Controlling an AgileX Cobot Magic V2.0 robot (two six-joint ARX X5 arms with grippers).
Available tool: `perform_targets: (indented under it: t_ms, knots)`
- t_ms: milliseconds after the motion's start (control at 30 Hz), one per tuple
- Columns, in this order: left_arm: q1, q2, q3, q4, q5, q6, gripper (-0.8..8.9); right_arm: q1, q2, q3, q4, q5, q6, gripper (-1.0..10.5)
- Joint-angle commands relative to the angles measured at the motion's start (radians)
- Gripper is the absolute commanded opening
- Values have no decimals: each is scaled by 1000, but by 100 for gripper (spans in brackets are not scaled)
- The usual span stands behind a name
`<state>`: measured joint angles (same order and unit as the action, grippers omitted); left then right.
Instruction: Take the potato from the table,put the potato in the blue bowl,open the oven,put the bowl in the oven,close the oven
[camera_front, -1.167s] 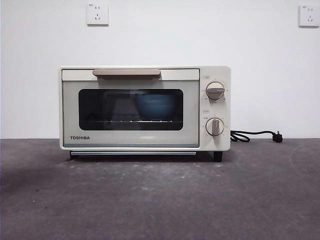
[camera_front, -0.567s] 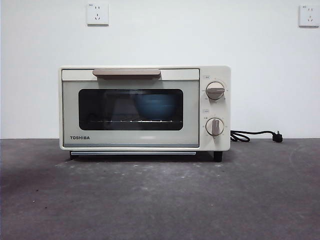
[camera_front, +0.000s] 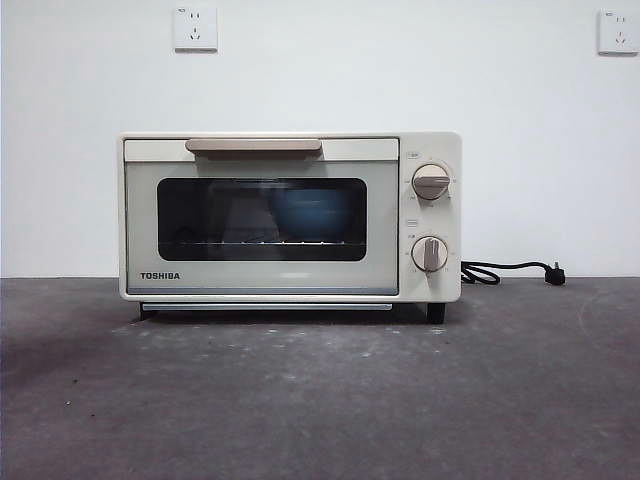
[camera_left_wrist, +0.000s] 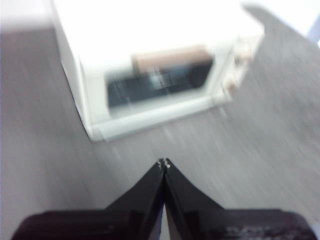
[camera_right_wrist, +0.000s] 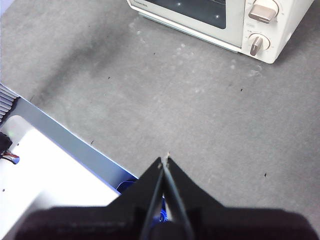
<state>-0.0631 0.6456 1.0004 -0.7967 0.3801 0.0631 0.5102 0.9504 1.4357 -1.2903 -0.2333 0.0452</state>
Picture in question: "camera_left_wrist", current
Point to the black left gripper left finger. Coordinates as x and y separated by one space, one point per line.
112 222

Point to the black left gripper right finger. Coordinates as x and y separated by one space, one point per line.
225 225

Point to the white Toshiba toaster oven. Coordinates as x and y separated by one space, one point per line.
150 25

